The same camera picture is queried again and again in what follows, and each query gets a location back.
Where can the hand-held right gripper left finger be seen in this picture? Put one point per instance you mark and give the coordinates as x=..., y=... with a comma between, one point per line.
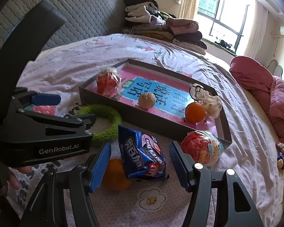
x=99, y=167

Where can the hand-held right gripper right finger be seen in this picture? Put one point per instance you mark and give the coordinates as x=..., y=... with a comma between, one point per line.
x=182, y=167

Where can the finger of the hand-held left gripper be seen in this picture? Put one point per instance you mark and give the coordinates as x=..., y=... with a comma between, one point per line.
x=68, y=121
x=47, y=99

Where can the orange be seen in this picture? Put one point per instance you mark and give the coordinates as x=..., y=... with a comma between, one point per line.
x=194, y=112
x=113, y=175

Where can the red and blue egg toy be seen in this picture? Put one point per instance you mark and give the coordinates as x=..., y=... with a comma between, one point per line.
x=201, y=149

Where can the blue cookie packet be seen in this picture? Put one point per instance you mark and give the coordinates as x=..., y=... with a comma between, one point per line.
x=142, y=156

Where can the red snack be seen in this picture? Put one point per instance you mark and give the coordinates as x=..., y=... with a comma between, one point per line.
x=106, y=82

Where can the shallow grey cardboard box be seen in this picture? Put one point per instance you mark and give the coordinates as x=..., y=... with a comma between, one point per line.
x=144, y=127

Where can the beige round ball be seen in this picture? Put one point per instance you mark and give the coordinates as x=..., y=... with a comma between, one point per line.
x=146, y=100

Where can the person's left hand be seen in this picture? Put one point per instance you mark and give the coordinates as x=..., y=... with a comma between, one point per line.
x=16, y=176

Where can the strawberry print bedsheet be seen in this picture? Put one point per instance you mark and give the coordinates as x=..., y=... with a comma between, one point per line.
x=239, y=127

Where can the grey quilted headboard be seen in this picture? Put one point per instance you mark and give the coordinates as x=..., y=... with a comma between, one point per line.
x=85, y=11

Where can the small toys at bed edge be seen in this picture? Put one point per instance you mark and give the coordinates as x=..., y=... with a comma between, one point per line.
x=281, y=162

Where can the red and white snack packet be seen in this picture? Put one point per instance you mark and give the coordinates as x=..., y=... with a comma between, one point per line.
x=281, y=147

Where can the pink quilted blanket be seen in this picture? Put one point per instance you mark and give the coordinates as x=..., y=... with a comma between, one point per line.
x=250, y=75

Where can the dark clothes on windowsill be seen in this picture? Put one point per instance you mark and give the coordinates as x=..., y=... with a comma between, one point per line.
x=223, y=44

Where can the pile of folded clothes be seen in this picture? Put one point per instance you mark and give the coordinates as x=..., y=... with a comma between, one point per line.
x=156, y=21

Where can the sheer white curtain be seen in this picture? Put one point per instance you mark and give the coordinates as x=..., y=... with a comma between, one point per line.
x=255, y=28

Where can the cream curtain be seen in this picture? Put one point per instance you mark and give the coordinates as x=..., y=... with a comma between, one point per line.
x=191, y=0

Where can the window with dark frame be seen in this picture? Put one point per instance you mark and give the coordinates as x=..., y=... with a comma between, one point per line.
x=210, y=4

